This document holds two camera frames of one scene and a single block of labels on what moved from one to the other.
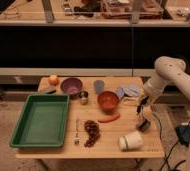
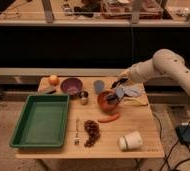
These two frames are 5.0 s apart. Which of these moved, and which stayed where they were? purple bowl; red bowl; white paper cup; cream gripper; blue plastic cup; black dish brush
Moved: cream gripper; black dish brush
Stayed: white paper cup; red bowl; blue plastic cup; purple bowl
